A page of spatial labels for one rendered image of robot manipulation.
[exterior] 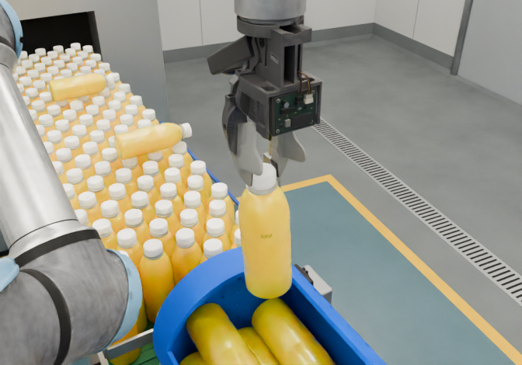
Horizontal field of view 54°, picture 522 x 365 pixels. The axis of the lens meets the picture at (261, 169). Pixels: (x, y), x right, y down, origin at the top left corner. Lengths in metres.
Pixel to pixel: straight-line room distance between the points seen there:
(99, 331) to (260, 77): 0.33
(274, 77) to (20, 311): 0.34
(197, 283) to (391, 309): 1.78
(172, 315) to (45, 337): 0.31
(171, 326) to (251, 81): 0.44
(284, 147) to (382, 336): 1.83
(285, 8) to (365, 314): 2.06
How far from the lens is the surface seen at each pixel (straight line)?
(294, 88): 0.54
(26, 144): 0.69
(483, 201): 3.40
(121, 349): 1.09
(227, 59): 0.61
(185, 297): 0.83
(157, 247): 1.09
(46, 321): 0.56
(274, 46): 0.53
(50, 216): 0.65
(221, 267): 0.83
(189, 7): 5.25
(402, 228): 3.01
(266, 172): 0.65
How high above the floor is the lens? 1.79
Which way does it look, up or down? 31 degrees down
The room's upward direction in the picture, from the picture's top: straight up
